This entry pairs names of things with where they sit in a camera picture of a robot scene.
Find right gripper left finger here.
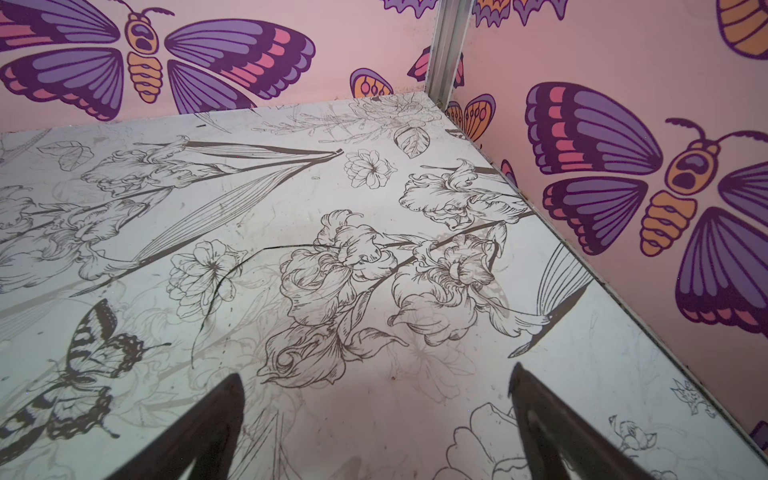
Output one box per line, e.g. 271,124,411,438
109,373,245,479

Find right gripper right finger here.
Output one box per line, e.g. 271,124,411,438
508,363,653,480

